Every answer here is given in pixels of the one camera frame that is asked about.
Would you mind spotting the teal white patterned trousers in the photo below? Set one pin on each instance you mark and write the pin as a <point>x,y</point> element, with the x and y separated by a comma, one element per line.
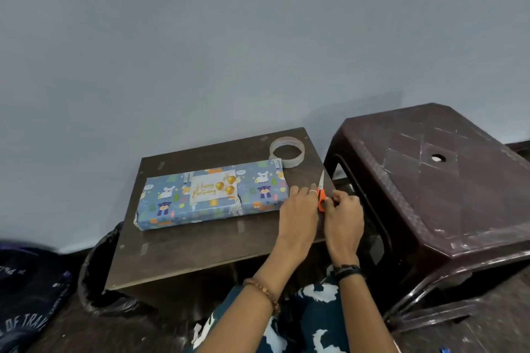
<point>314,319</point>

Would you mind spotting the person's left hand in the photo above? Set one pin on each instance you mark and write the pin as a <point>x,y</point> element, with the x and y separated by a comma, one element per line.
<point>298,220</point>

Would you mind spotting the person's right hand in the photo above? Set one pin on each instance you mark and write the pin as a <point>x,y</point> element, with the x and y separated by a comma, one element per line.
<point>343,224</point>

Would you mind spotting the person's left forearm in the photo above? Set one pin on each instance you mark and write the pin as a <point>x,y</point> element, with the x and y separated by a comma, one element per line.
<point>248,307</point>

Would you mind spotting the black trash bin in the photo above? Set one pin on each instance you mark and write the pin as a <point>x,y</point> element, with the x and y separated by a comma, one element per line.
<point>95,282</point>

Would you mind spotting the clear tape roll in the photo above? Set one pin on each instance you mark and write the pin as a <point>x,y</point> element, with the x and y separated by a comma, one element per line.
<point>296,162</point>

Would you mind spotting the small brown wooden table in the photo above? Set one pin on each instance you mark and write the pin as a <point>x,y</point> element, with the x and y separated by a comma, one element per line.
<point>198,249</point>

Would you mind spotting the black purple backpack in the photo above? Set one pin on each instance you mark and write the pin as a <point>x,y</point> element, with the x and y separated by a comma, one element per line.
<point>29,299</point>

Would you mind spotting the brown plastic stool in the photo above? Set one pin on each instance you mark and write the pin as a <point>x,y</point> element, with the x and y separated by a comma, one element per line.
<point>434,208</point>

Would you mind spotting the blue animal-print wrapping paper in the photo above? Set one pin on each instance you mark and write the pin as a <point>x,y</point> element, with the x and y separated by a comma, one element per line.
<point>165,208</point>

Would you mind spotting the white card with gold stickers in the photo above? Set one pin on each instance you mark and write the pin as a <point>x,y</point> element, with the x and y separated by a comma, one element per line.
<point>203,189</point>

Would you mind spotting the person's right forearm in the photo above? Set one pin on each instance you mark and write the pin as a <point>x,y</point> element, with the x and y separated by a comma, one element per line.
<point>364,315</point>

